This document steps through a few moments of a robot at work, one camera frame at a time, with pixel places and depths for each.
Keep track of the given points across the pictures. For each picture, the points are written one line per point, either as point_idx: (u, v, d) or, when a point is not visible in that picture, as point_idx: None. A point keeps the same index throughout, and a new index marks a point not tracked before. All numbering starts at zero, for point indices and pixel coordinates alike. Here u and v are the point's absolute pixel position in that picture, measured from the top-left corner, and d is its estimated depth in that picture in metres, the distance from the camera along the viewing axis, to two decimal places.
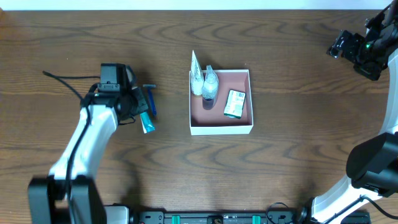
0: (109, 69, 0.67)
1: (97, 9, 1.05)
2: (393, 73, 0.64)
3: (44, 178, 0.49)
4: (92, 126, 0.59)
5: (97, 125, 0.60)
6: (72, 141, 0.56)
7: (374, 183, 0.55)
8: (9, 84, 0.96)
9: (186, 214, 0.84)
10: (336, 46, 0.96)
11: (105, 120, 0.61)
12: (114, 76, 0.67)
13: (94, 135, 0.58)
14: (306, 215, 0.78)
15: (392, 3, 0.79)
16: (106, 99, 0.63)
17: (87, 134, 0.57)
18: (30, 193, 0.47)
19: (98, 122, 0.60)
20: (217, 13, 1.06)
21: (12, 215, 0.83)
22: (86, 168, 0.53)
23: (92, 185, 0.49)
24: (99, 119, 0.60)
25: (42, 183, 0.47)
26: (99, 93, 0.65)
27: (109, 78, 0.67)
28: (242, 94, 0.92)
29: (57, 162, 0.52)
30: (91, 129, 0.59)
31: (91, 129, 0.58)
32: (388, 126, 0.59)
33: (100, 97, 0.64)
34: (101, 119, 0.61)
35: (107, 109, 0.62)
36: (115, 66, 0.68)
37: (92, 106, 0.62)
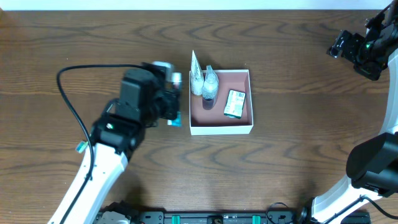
0: (132, 89, 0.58)
1: (97, 9, 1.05)
2: (393, 73, 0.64)
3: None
4: (92, 180, 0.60)
5: (99, 178, 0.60)
6: (69, 200, 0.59)
7: (375, 183, 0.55)
8: (9, 84, 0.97)
9: (186, 214, 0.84)
10: (336, 46, 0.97)
11: (107, 172, 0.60)
12: (135, 99, 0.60)
13: (91, 195, 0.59)
14: (306, 216, 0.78)
15: (392, 3, 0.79)
16: (117, 132, 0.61)
17: (83, 196, 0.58)
18: None
19: (99, 175, 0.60)
20: (217, 13, 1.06)
21: (12, 215, 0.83)
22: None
23: None
24: (102, 170, 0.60)
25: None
26: (114, 123, 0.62)
27: (128, 101, 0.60)
28: (242, 94, 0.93)
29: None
30: (91, 183, 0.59)
31: (89, 188, 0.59)
32: (388, 126, 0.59)
33: (112, 129, 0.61)
34: (102, 171, 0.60)
35: (116, 150, 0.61)
36: (138, 87, 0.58)
37: (102, 142, 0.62)
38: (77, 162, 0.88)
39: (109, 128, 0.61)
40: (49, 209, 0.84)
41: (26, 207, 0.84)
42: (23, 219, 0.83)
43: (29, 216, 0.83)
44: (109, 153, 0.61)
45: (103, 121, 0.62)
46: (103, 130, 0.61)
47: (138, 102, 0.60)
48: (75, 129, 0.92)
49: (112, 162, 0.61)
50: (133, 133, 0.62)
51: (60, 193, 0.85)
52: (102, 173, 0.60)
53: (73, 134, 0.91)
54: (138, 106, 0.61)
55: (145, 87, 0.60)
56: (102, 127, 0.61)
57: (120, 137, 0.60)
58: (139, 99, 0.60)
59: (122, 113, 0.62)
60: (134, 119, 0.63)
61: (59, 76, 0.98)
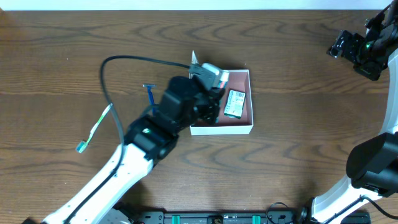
0: (173, 103, 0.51)
1: (97, 9, 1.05)
2: (393, 73, 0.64)
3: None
4: (116, 178, 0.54)
5: (123, 179, 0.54)
6: (86, 191, 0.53)
7: (375, 183, 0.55)
8: (9, 84, 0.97)
9: (186, 214, 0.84)
10: (336, 46, 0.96)
11: (132, 175, 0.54)
12: (173, 114, 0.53)
13: (108, 195, 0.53)
14: (306, 215, 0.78)
15: (392, 3, 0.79)
16: (151, 140, 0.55)
17: (99, 194, 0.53)
18: None
19: (124, 175, 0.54)
20: (217, 13, 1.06)
21: (12, 215, 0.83)
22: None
23: None
24: (128, 171, 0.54)
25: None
26: (150, 127, 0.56)
27: (166, 112, 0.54)
28: (242, 94, 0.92)
29: (58, 211, 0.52)
30: (113, 182, 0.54)
31: (107, 186, 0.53)
32: (388, 126, 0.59)
33: (147, 135, 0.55)
34: (127, 172, 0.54)
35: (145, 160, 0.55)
36: (178, 103, 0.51)
37: (134, 145, 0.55)
38: (77, 162, 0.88)
39: (144, 132, 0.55)
40: (49, 209, 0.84)
41: (26, 207, 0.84)
42: (24, 219, 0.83)
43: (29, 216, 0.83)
44: (138, 158, 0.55)
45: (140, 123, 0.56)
46: (138, 133, 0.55)
47: (177, 117, 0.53)
48: (75, 129, 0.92)
49: (140, 165, 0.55)
50: (166, 144, 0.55)
51: (60, 193, 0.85)
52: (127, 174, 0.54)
53: (73, 134, 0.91)
54: (175, 119, 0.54)
55: (187, 103, 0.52)
56: (137, 130, 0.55)
57: (152, 145, 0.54)
58: (178, 114, 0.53)
59: (160, 121, 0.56)
60: (170, 129, 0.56)
61: (59, 75, 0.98)
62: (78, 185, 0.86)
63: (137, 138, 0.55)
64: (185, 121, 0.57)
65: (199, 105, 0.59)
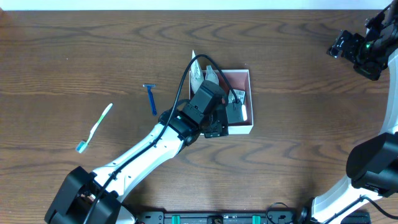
0: (206, 97, 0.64)
1: (98, 9, 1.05)
2: (393, 73, 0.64)
3: (86, 173, 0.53)
4: (155, 148, 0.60)
5: (161, 149, 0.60)
6: (130, 154, 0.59)
7: (374, 183, 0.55)
8: (9, 84, 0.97)
9: (186, 214, 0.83)
10: (336, 46, 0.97)
11: (170, 147, 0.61)
12: (203, 106, 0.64)
13: (148, 160, 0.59)
14: (306, 215, 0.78)
15: (392, 3, 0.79)
16: (182, 126, 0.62)
17: (143, 156, 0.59)
18: (69, 179, 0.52)
19: (163, 145, 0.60)
20: (217, 13, 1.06)
21: (12, 215, 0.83)
22: (120, 190, 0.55)
23: (117, 210, 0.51)
24: (165, 144, 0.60)
25: (80, 179, 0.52)
26: (181, 116, 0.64)
27: (198, 104, 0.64)
28: (242, 93, 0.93)
29: (104, 166, 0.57)
30: (153, 150, 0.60)
31: (149, 153, 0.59)
32: (388, 126, 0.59)
33: (179, 121, 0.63)
34: (164, 145, 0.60)
35: (177, 138, 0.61)
36: (210, 98, 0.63)
37: (168, 127, 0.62)
38: (76, 162, 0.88)
39: (177, 118, 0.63)
40: None
41: (26, 207, 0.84)
42: (23, 219, 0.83)
43: (28, 216, 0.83)
44: (173, 135, 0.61)
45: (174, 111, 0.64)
46: (173, 118, 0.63)
47: (206, 109, 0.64)
48: (75, 129, 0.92)
49: (175, 141, 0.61)
50: (193, 132, 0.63)
51: None
52: (163, 147, 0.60)
53: (73, 134, 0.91)
54: (204, 112, 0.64)
55: (216, 99, 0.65)
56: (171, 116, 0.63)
57: (184, 129, 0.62)
58: (206, 107, 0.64)
59: (190, 112, 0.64)
60: (198, 121, 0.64)
61: (59, 75, 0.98)
62: None
63: (170, 123, 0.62)
64: (208, 118, 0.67)
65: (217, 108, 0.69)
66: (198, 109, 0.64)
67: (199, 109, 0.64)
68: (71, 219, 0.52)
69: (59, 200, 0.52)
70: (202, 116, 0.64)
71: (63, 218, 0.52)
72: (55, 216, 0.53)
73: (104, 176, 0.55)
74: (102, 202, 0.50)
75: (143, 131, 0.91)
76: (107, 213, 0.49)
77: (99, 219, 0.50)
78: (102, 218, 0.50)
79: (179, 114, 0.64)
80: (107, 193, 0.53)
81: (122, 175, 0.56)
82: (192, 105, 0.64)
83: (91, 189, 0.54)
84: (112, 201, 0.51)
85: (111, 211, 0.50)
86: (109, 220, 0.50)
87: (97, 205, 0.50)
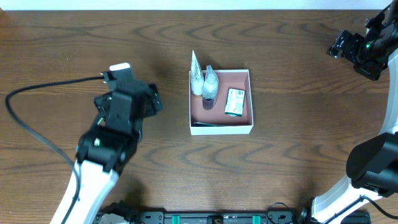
0: (125, 101, 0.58)
1: (97, 9, 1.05)
2: (393, 73, 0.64)
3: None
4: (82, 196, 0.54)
5: (91, 196, 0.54)
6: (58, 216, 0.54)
7: (375, 183, 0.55)
8: (9, 84, 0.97)
9: (186, 214, 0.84)
10: (336, 46, 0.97)
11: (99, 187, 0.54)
12: (126, 113, 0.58)
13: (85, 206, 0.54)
14: (306, 215, 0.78)
15: (392, 3, 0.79)
16: (106, 149, 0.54)
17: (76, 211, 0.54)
18: None
19: (91, 190, 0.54)
20: (217, 13, 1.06)
21: (12, 215, 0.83)
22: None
23: None
24: (91, 191, 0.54)
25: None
26: (101, 138, 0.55)
27: (118, 111, 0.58)
28: (241, 92, 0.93)
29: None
30: (83, 194, 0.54)
31: (79, 206, 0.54)
32: (388, 126, 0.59)
33: (101, 144, 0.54)
34: (91, 191, 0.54)
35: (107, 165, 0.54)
36: (129, 101, 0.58)
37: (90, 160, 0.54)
38: None
39: (96, 144, 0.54)
40: (49, 209, 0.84)
41: (26, 207, 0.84)
42: (24, 219, 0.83)
43: (29, 216, 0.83)
44: (97, 172, 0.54)
45: (91, 136, 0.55)
46: (90, 147, 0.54)
47: (130, 116, 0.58)
48: (75, 129, 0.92)
49: (101, 182, 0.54)
50: (124, 146, 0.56)
51: (60, 193, 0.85)
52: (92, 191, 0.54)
53: (73, 134, 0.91)
54: (129, 119, 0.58)
55: (137, 98, 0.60)
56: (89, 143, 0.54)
57: (110, 151, 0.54)
58: (128, 114, 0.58)
59: (114, 125, 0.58)
60: (127, 132, 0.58)
61: (59, 76, 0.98)
62: None
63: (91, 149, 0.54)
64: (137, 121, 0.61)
65: (138, 102, 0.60)
66: (122, 118, 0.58)
67: (122, 119, 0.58)
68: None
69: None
70: (129, 124, 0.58)
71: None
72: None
73: None
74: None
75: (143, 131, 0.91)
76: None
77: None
78: None
79: (96, 139, 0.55)
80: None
81: None
82: (112, 116, 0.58)
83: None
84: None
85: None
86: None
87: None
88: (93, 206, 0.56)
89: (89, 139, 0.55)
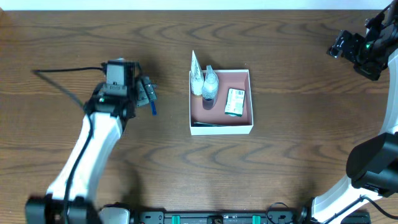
0: (118, 68, 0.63)
1: (97, 9, 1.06)
2: (393, 73, 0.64)
3: (43, 199, 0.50)
4: (94, 139, 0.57)
5: (101, 137, 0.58)
6: (71, 161, 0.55)
7: (375, 183, 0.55)
8: (9, 84, 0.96)
9: (186, 214, 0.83)
10: (336, 46, 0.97)
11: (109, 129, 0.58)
12: (122, 79, 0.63)
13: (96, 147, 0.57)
14: (306, 215, 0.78)
15: (392, 3, 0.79)
16: (109, 105, 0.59)
17: (89, 149, 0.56)
18: (28, 211, 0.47)
19: (101, 133, 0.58)
20: (217, 13, 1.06)
21: (12, 215, 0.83)
22: (84, 191, 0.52)
23: (91, 209, 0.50)
24: (101, 132, 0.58)
25: (41, 206, 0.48)
26: (104, 97, 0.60)
27: (115, 78, 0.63)
28: (241, 92, 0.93)
29: (58, 183, 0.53)
30: (96, 135, 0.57)
31: (92, 144, 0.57)
32: (388, 126, 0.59)
33: (104, 101, 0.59)
34: (102, 132, 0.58)
35: (112, 118, 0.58)
36: (122, 67, 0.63)
37: (96, 113, 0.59)
38: None
39: (100, 101, 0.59)
40: None
41: None
42: (24, 219, 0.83)
43: None
44: (106, 117, 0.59)
45: (93, 98, 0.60)
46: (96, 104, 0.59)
47: (125, 81, 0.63)
48: (75, 129, 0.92)
49: (110, 124, 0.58)
50: (124, 104, 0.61)
51: None
52: (104, 132, 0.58)
53: (73, 134, 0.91)
54: (125, 84, 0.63)
55: (129, 66, 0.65)
56: (93, 101, 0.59)
57: (112, 106, 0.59)
58: (124, 79, 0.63)
59: (112, 91, 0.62)
60: (124, 95, 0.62)
61: (59, 76, 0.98)
62: None
63: (96, 109, 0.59)
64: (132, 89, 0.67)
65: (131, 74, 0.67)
66: (118, 83, 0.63)
67: (119, 84, 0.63)
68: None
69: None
70: (126, 88, 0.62)
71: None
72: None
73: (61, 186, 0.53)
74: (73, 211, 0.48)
75: (143, 130, 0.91)
76: (83, 216, 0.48)
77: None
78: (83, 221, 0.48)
79: (100, 98, 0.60)
80: (74, 200, 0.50)
81: (77, 178, 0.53)
82: (110, 83, 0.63)
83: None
84: (81, 205, 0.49)
85: (86, 211, 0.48)
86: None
87: (70, 215, 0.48)
88: (104, 150, 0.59)
89: (94, 99, 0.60)
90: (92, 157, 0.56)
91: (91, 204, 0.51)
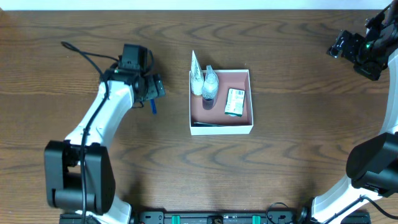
0: (134, 50, 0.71)
1: (98, 9, 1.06)
2: (393, 73, 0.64)
3: (60, 143, 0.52)
4: (110, 99, 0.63)
5: (115, 99, 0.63)
6: (87, 116, 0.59)
7: (375, 183, 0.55)
8: (9, 84, 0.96)
9: (186, 214, 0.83)
10: (336, 46, 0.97)
11: (123, 92, 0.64)
12: (135, 59, 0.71)
13: (112, 106, 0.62)
14: (306, 216, 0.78)
15: (392, 3, 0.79)
16: (124, 76, 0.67)
17: (106, 106, 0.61)
18: (46, 154, 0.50)
19: (115, 95, 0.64)
20: (217, 13, 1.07)
21: (12, 215, 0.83)
22: (99, 138, 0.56)
23: (106, 155, 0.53)
24: (115, 94, 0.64)
25: (58, 149, 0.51)
26: (119, 70, 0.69)
27: (129, 58, 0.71)
28: (241, 92, 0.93)
29: (74, 130, 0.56)
30: (111, 97, 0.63)
31: (109, 102, 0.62)
32: (388, 126, 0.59)
33: (119, 73, 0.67)
34: (117, 94, 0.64)
35: (125, 86, 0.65)
36: (137, 48, 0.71)
37: (111, 81, 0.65)
38: None
39: (115, 73, 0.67)
40: (49, 210, 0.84)
41: (26, 207, 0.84)
42: (23, 219, 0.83)
43: (29, 216, 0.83)
44: (120, 86, 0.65)
45: (109, 69, 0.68)
46: (112, 74, 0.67)
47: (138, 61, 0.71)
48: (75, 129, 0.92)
49: (123, 91, 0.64)
50: (137, 77, 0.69)
51: None
52: (117, 94, 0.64)
53: None
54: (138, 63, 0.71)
55: (143, 51, 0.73)
56: (109, 73, 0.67)
57: (127, 78, 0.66)
58: (137, 57, 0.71)
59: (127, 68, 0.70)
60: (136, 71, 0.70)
61: (59, 76, 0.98)
62: None
63: (111, 78, 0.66)
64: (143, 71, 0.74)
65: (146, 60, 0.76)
66: (132, 62, 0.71)
67: (133, 61, 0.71)
68: (73, 191, 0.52)
69: (50, 179, 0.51)
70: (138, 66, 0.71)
71: (63, 194, 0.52)
72: (56, 199, 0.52)
73: (78, 136, 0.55)
74: (89, 155, 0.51)
75: (143, 131, 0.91)
76: (98, 160, 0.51)
77: (98, 172, 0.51)
78: (97, 165, 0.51)
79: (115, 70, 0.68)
80: (89, 145, 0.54)
81: (94, 128, 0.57)
82: (125, 61, 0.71)
83: (74, 159, 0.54)
84: (96, 150, 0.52)
85: (101, 156, 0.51)
86: (106, 175, 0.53)
87: (86, 160, 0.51)
88: (117, 112, 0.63)
89: (110, 70, 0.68)
90: (108, 112, 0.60)
91: (106, 149, 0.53)
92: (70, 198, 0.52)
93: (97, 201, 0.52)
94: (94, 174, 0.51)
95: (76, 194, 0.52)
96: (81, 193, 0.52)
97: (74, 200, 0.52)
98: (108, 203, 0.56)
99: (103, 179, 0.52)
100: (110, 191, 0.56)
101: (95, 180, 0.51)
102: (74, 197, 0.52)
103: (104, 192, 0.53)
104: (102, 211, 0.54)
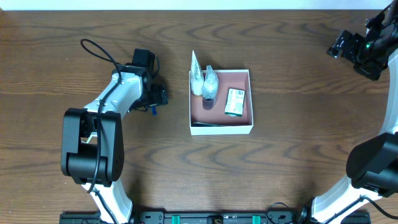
0: (143, 52, 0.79)
1: (98, 9, 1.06)
2: (393, 73, 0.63)
3: (77, 110, 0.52)
4: (122, 84, 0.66)
5: (127, 85, 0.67)
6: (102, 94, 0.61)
7: (374, 183, 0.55)
8: (9, 84, 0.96)
9: (186, 214, 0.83)
10: (336, 46, 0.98)
11: (134, 80, 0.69)
12: (144, 60, 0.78)
13: (124, 89, 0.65)
14: (306, 216, 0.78)
15: (392, 3, 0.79)
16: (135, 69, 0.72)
17: (119, 89, 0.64)
18: (65, 119, 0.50)
19: (127, 82, 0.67)
20: (217, 13, 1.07)
21: (11, 215, 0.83)
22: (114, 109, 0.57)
23: (120, 122, 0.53)
24: (127, 81, 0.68)
25: (77, 114, 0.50)
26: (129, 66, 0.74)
27: (139, 59, 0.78)
28: (241, 92, 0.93)
29: (91, 101, 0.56)
30: (124, 83, 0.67)
31: (122, 86, 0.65)
32: (388, 126, 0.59)
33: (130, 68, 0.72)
34: (129, 82, 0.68)
35: (136, 76, 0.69)
36: (146, 51, 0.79)
37: (124, 72, 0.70)
38: None
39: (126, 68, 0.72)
40: (48, 210, 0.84)
41: (25, 207, 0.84)
42: (23, 219, 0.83)
43: (28, 216, 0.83)
44: (132, 74, 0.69)
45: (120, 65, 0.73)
46: (125, 66, 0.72)
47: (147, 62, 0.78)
48: None
49: (134, 79, 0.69)
50: (145, 73, 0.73)
51: (60, 193, 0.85)
52: (129, 81, 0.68)
53: None
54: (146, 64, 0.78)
55: (151, 55, 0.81)
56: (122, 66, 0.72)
57: (138, 70, 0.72)
58: (146, 59, 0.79)
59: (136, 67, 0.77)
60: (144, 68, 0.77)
61: (59, 75, 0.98)
62: (78, 186, 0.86)
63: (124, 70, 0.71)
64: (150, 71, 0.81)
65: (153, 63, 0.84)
66: (141, 63, 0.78)
67: (142, 63, 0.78)
68: (85, 157, 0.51)
69: (65, 144, 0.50)
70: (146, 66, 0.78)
71: (75, 160, 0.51)
72: (68, 166, 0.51)
73: (94, 106, 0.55)
74: (104, 120, 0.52)
75: (143, 131, 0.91)
76: (112, 124, 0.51)
77: (112, 136, 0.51)
78: (112, 129, 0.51)
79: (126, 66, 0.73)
80: (105, 112, 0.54)
81: (109, 102, 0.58)
82: (135, 62, 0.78)
83: (88, 129, 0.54)
84: (111, 116, 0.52)
85: (115, 121, 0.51)
86: (118, 143, 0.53)
87: (101, 124, 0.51)
88: (128, 97, 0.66)
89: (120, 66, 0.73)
90: (121, 93, 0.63)
91: (119, 116, 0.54)
92: (82, 164, 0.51)
93: (108, 168, 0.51)
94: (108, 139, 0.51)
95: (87, 160, 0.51)
96: (92, 159, 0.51)
97: (86, 166, 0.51)
98: (117, 173, 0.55)
99: (116, 145, 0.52)
100: (120, 162, 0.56)
101: (108, 146, 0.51)
102: (86, 163, 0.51)
103: (116, 159, 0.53)
104: (113, 178, 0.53)
